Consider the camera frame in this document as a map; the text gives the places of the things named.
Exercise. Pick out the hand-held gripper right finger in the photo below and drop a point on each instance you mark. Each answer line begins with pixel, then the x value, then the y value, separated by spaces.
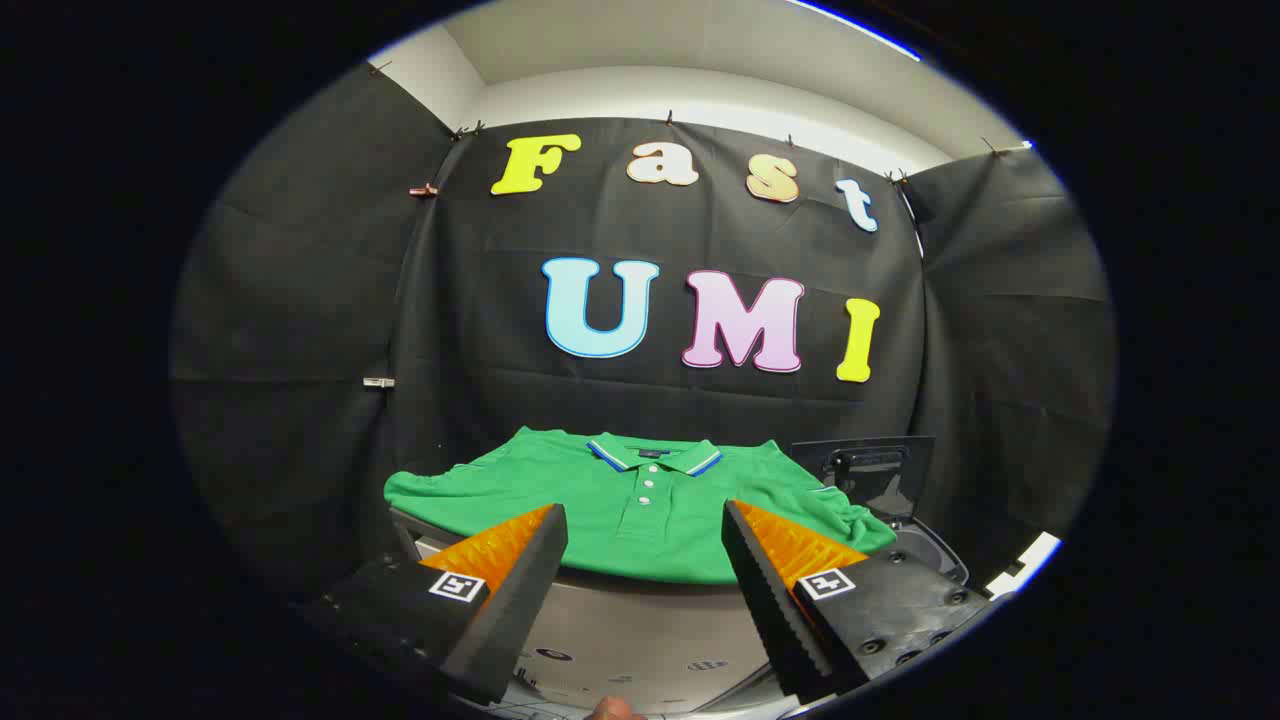
pixel 765 600

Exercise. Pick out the green polo shirt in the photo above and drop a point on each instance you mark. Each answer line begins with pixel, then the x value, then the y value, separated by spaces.
pixel 640 530

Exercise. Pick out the row of small black clips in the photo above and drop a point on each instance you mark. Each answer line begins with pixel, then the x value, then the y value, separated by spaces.
pixel 466 130

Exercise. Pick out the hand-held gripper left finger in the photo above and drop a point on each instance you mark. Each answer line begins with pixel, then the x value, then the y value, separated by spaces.
pixel 520 600

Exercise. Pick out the black backdrop cloth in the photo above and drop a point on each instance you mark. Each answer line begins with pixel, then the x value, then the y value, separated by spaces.
pixel 500 400

